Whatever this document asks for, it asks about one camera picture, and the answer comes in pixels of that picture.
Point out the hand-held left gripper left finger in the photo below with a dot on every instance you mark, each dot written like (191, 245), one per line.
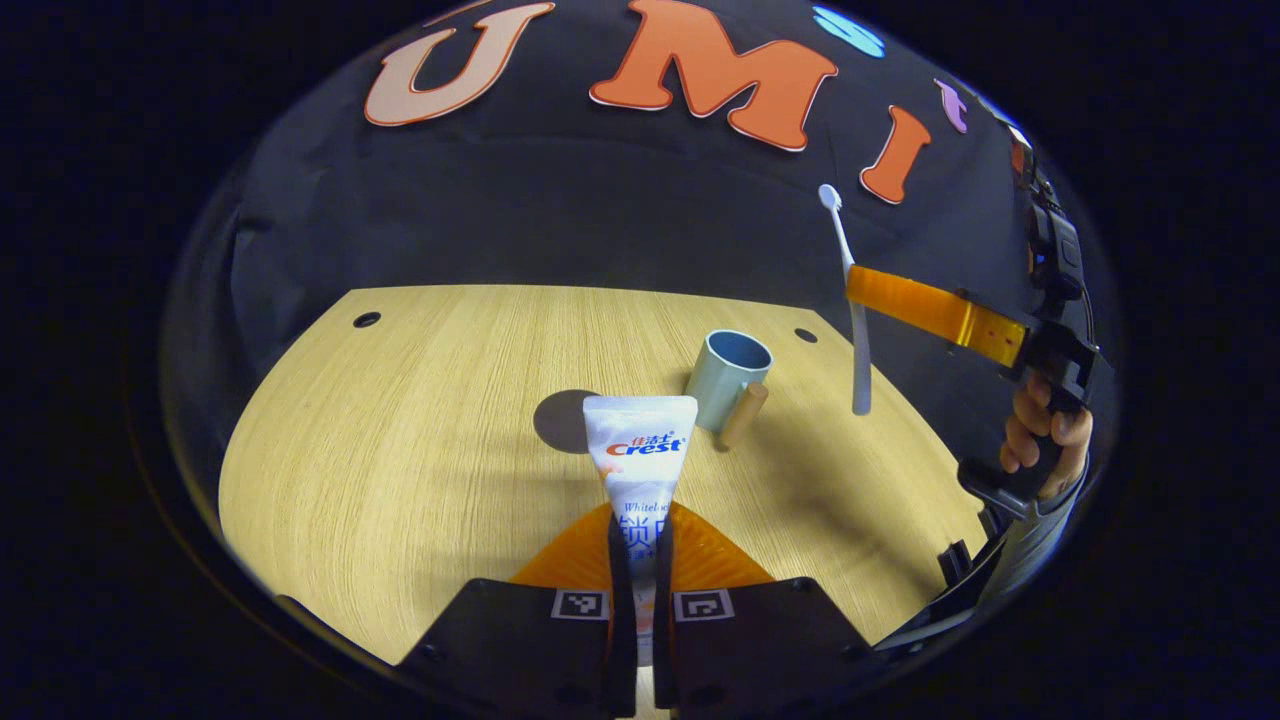
(620, 620)

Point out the white toothpaste tube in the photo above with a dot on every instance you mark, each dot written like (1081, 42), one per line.
(640, 450)

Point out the black backdrop cloth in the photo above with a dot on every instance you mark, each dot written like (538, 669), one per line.
(500, 220)

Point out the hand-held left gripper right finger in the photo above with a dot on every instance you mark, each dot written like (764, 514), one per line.
(664, 620)

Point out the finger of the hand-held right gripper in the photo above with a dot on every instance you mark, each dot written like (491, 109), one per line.
(930, 310)

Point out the dark round coaster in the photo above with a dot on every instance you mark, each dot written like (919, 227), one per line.
(560, 420)

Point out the white toothbrush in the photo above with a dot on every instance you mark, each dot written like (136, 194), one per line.
(858, 340)

